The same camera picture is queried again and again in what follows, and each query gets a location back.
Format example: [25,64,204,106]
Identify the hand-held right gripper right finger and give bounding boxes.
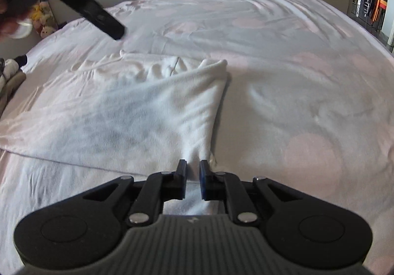
[199,160,304,226]

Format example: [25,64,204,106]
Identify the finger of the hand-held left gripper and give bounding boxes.
[48,0,127,41]

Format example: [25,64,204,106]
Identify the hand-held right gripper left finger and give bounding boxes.
[84,159,188,226]

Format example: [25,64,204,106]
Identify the white fleece garment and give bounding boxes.
[0,58,230,215]

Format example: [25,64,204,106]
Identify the column of plush toys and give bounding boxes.
[31,0,59,38]

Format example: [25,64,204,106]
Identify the beige folded garment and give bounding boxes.
[0,69,28,117]

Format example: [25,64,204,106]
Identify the pink polka dot bed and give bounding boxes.
[0,0,394,275]

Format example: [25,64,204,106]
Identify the orange chair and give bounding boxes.
[370,0,387,27]

